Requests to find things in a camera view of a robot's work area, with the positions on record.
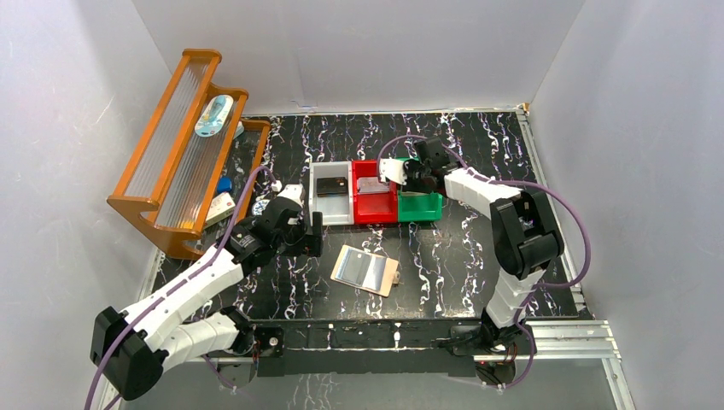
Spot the blue white round tin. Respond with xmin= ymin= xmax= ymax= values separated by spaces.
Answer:
xmin=251 ymin=199 xmax=270 ymax=216

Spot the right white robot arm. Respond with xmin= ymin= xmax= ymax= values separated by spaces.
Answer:
xmin=377 ymin=135 xmax=564 ymax=354

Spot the beige leather card holder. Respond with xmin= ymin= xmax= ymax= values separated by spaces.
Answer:
xmin=330 ymin=245 xmax=400 ymax=297

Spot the green plastic bin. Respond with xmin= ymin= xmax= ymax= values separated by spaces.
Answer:
xmin=396 ymin=179 xmax=443 ymax=223

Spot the black card in white bin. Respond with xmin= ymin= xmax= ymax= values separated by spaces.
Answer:
xmin=315 ymin=177 xmax=348 ymax=197

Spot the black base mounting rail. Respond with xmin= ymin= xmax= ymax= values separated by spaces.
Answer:
xmin=248 ymin=318 xmax=539 ymax=379

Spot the silver card in red bin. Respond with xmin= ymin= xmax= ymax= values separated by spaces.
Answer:
xmin=357 ymin=177 xmax=389 ymax=195

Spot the white plastic bin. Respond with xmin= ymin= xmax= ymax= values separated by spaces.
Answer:
xmin=308 ymin=161 xmax=354 ymax=226

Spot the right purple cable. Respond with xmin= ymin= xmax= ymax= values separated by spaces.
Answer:
xmin=376 ymin=134 xmax=593 ymax=391

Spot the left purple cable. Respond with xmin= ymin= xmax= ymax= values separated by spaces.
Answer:
xmin=83 ymin=165 xmax=284 ymax=410

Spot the blue bottle cap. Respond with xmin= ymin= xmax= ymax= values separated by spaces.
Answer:
xmin=216 ymin=177 xmax=233 ymax=195

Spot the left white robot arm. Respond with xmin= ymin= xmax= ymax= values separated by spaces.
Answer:
xmin=90 ymin=184 xmax=322 ymax=401

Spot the purple cable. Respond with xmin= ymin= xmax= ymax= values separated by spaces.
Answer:
xmin=376 ymin=134 xmax=593 ymax=391
xmin=83 ymin=165 xmax=284 ymax=410

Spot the red plastic bin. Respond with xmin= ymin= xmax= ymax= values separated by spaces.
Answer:
xmin=352 ymin=160 xmax=398 ymax=225

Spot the wooden three-tier shelf rack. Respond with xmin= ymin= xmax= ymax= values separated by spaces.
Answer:
xmin=107 ymin=49 xmax=271 ymax=260

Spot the white red small box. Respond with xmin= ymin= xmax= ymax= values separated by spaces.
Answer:
xmin=204 ymin=192 xmax=236 ymax=228

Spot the dark grey card in holder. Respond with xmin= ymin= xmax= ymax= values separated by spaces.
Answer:
xmin=336 ymin=252 xmax=368 ymax=285

